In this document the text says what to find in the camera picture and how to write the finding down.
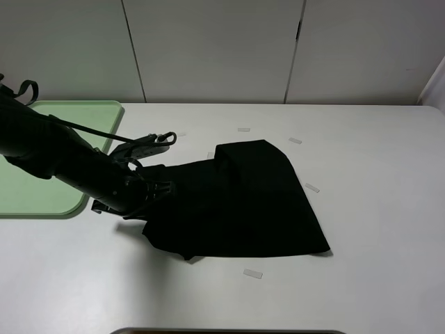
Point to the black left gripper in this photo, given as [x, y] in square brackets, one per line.
[131, 193]

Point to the black short sleeve shirt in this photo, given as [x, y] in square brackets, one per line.
[246, 201]

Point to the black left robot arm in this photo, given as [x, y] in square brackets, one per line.
[47, 147]

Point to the light green plastic tray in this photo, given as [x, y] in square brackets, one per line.
[25, 196]

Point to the clear tape marker front centre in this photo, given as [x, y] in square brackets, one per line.
[253, 274]

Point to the clear tape marker back right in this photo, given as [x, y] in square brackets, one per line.
[294, 140]

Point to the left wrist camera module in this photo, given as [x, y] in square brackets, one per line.
[142, 149]

